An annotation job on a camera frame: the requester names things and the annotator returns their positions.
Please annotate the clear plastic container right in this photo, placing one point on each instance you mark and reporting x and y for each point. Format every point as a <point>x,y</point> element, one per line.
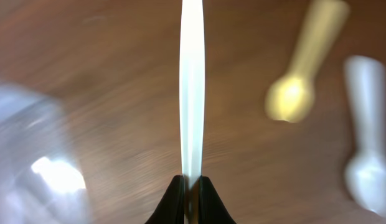
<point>40,178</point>

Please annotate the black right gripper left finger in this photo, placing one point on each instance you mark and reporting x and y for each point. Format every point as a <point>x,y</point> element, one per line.
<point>170,209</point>

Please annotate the white plastic spoon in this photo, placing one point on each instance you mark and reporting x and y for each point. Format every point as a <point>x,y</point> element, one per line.
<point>365,172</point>
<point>192,101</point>

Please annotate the yellow plastic spoon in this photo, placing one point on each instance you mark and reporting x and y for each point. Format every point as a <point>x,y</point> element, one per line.
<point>291,97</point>

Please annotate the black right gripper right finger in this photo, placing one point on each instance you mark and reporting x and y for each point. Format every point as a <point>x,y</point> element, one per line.
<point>211,208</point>

